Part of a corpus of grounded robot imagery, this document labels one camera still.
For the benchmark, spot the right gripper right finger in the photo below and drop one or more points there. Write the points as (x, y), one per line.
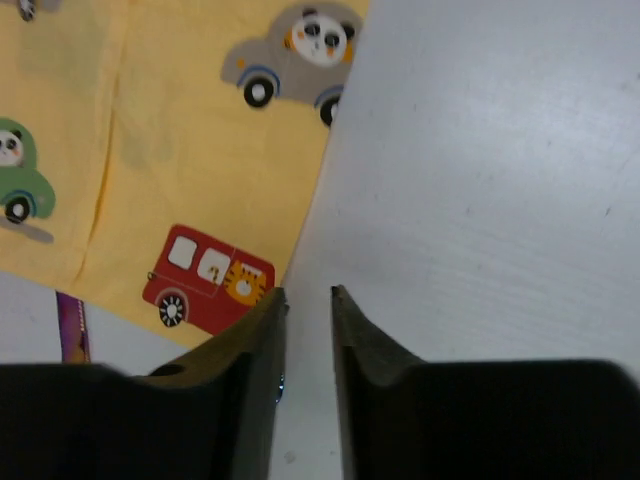
(401, 417)

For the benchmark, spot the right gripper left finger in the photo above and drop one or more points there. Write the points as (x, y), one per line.
(208, 414)

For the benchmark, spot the iridescent table knife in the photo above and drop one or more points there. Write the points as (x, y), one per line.
(74, 340)

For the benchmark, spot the yellow car-print cloth placemat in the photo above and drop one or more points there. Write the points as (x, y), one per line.
(158, 158)

